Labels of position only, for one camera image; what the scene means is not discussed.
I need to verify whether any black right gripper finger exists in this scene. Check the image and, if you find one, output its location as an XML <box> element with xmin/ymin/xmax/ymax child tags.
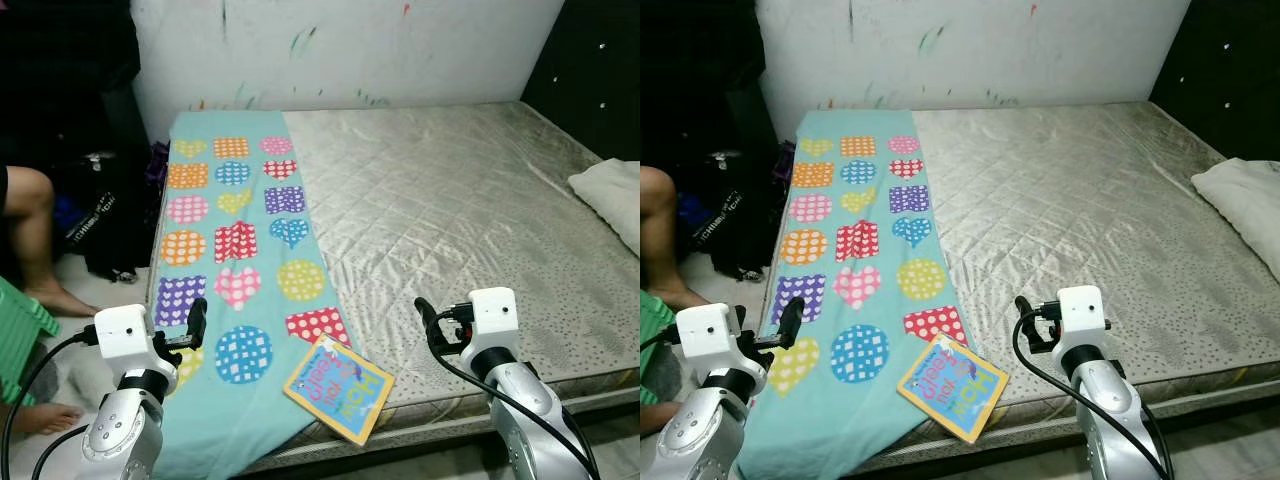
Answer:
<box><xmin>414</xmin><ymin>297</ymin><xmax>447</xmax><ymax>353</ymax></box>
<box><xmin>1014</xmin><ymin>295</ymin><xmax>1041</xmax><ymax>351</ymax></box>

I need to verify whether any teal mat with coloured shapes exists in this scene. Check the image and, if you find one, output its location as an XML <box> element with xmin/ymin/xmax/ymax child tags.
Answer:
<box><xmin>148</xmin><ymin>108</ymin><xmax>359</xmax><ymax>480</ymax></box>
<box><xmin>735</xmin><ymin>107</ymin><xmax>969</xmax><ymax>480</ymax></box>

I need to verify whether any white printed pillow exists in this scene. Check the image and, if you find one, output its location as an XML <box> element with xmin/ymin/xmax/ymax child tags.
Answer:
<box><xmin>567</xmin><ymin>158</ymin><xmax>641</xmax><ymax>257</ymax></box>
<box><xmin>1190</xmin><ymin>157</ymin><xmax>1280</xmax><ymax>283</ymax></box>

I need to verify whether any white quilted mattress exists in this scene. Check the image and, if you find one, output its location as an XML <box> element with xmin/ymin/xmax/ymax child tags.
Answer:
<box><xmin>240</xmin><ymin>100</ymin><xmax>641</xmax><ymax>473</ymax></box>
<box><xmin>860</xmin><ymin>100</ymin><xmax>1280</xmax><ymax>473</ymax></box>

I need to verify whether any black and blue bag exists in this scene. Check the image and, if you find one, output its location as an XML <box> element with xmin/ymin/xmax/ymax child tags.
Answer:
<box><xmin>55</xmin><ymin>150</ymin><xmax>169</xmax><ymax>284</ymax></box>
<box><xmin>680</xmin><ymin>150</ymin><xmax>793</xmax><ymax>284</ymax></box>

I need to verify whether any green plastic stool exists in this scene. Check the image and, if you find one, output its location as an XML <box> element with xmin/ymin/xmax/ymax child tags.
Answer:
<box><xmin>640</xmin><ymin>290</ymin><xmax>683</xmax><ymax>406</ymax></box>
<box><xmin>0</xmin><ymin>275</ymin><xmax>61</xmax><ymax>406</ymax></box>

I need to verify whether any person's bare leg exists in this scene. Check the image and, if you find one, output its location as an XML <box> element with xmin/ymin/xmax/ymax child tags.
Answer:
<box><xmin>0</xmin><ymin>400</ymin><xmax>87</xmax><ymax>437</ymax></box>
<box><xmin>640</xmin><ymin>165</ymin><xmax>713</xmax><ymax>310</ymax></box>
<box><xmin>3</xmin><ymin>165</ymin><xmax>103</xmax><ymax>317</ymax></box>
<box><xmin>640</xmin><ymin>400</ymin><xmax>683</xmax><ymax>437</ymax></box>

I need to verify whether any dark cabinet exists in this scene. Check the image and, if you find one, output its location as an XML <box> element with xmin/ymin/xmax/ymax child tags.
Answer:
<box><xmin>640</xmin><ymin>0</ymin><xmax>779</xmax><ymax>166</ymax></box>
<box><xmin>0</xmin><ymin>0</ymin><xmax>143</xmax><ymax>171</ymax></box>

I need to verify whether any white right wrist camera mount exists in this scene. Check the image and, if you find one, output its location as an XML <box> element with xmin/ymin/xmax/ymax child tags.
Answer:
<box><xmin>462</xmin><ymin>288</ymin><xmax>519</xmax><ymax>363</ymax></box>
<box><xmin>1053</xmin><ymin>285</ymin><xmax>1106</xmax><ymax>361</ymax></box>

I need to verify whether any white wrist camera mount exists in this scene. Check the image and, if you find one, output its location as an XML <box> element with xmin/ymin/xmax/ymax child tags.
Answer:
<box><xmin>94</xmin><ymin>305</ymin><xmax>181</xmax><ymax>379</ymax></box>
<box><xmin>675</xmin><ymin>303</ymin><xmax>763</xmax><ymax>377</ymax></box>
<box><xmin>462</xmin><ymin>288</ymin><xmax>519</xmax><ymax>363</ymax></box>
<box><xmin>1053</xmin><ymin>285</ymin><xmax>1106</xmax><ymax>361</ymax></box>

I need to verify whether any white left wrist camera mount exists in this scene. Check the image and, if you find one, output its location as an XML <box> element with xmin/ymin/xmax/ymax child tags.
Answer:
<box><xmin>675</xmin><ymin>303</ymin><xmax>763</xmax><ymax>377</ymax></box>
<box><xmin>94</xmin><ymin>305</ymin><xmax>181</xmax><ymax>379</ymax></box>

